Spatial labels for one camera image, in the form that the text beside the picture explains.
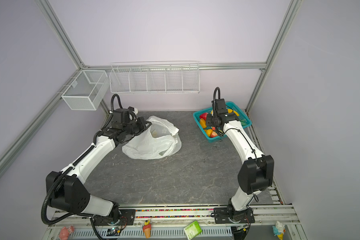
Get orange fake fruit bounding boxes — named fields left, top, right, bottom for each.
left=200, top=118, right=207, bottom=129

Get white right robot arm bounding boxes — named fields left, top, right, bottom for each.
left=206, top=99, right=275, bottom=223

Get teal plastic basket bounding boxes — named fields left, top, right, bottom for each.
left=193, top=101, right=252, bottom=143

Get white mesh box basket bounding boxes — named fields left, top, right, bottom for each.
left=62, top=70, right=110, bottom=111

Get pink yellow fake peach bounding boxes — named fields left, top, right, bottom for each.
left=205, top=129, right=218, bottom=138

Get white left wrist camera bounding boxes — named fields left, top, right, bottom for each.
left=128, top=107, right=138, bottom=115

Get green white small box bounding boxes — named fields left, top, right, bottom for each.
left=184, top=221, right=202, bottom=240

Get white plastic bag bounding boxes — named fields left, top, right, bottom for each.
left=122, top=116, right=182, bottom=160

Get toy blue ice cream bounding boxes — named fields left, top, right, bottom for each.
left=273, top=221, right=285, bottom=240

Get pink toy figure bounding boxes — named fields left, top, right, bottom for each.
left=59, top=226, right=75, bottom=240

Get toy ice cream cone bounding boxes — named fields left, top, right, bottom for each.
left=143, top=220, right=152, bottom=239

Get black corrugated left cable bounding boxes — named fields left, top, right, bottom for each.
left=40, top=166, right=94, bottom=226

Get white wire wall shelf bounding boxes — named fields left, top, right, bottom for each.
left=110, top=61, right=201, bottom=94

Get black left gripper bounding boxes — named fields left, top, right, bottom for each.
left=123, top=116, right=152, bottom=136

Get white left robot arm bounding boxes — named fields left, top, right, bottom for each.
left=41, top=107, right=152, bottom=225

